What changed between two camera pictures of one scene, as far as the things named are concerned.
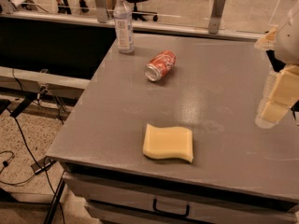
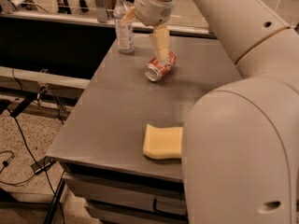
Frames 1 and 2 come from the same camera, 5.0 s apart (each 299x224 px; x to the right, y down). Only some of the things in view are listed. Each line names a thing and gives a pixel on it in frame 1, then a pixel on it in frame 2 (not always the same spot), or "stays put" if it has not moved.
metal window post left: [100, 3] stays put
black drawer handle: [186, 215] stays put
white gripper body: [288, 45] → [153, 12]
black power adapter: [44, 164] stays put
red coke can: [161, 65] stays put
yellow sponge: [167, 142] stays put
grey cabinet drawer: [121, 200] stays put
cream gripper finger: [267, 42] → [129, 15]
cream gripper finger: [279, 93] → [162, 37]
